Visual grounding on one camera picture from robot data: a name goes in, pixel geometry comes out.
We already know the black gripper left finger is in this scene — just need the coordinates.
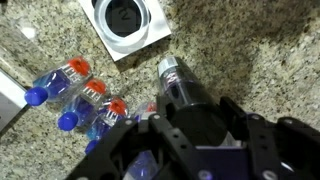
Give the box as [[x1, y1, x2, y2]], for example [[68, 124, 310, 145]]
[[157, 95, 174, 117]]

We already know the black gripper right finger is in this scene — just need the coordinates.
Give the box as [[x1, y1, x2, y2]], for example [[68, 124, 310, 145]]
[[219, 96, 248, 140]]

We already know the clear seal tape roll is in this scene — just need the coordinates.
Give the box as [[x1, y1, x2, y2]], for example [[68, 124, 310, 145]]
[[94, 0, 150, 47]]

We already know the Fiji water bottle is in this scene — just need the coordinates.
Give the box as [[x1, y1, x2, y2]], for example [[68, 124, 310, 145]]
[[133, 101, 157, 121], [85, 96, 129, 154], [123, 150, 159, 180], [57, 78, 108, 131], [24, 56, 91, 106]]

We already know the open laptop showing fire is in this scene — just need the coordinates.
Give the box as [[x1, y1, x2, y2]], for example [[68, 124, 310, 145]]
[[0, 69, 27, 131]]

